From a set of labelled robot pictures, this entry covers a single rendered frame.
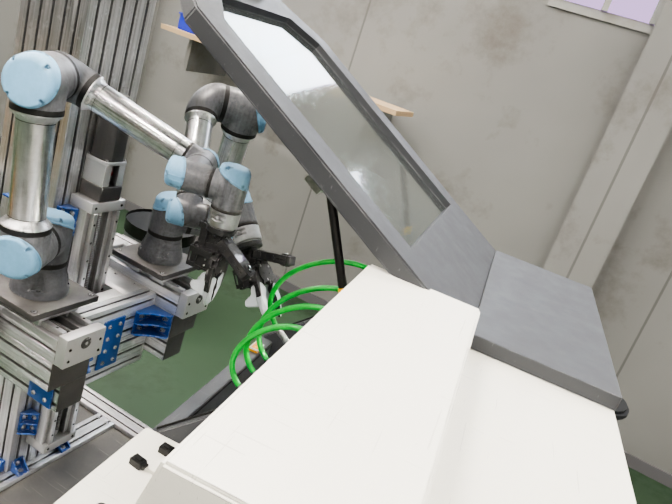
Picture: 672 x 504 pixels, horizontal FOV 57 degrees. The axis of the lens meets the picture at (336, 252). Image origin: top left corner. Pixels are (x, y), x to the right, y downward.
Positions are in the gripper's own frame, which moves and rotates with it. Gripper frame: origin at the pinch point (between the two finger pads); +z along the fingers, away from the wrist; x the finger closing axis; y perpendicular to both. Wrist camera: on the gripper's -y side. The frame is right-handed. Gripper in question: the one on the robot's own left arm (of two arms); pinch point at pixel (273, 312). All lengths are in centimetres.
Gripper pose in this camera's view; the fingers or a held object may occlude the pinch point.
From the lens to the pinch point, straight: 166.6
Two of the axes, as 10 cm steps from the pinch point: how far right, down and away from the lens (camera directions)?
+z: 2.7, 9.4, -1.9
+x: -4.1, -0.7, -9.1
